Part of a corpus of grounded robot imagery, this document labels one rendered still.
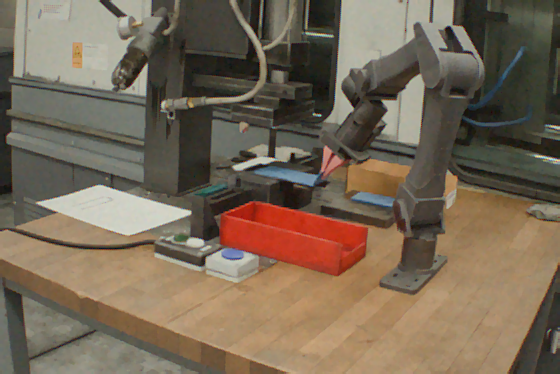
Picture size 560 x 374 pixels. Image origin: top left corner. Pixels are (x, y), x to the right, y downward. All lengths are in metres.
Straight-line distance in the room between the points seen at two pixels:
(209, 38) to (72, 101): 1.47
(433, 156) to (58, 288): 0.67
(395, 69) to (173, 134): 0.57
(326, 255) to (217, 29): 0.56
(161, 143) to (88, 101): 1.24
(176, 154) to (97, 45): 1.28
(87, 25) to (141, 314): 1.95
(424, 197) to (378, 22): 0.95
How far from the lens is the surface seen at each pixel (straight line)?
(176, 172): 1.65
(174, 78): 1.61
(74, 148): 2.97
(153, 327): 1.06
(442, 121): 1.19
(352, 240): 1.36
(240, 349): 0.99
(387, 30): 2.09
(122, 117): 2.73
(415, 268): 1.27
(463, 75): 1.16
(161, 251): 1.28
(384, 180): 1.71
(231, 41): 1.52
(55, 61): 3.06
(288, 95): 1.48
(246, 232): 1.33
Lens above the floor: 1.38
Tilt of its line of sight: 16 degrees down
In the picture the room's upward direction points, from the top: 4 degrees clockwise
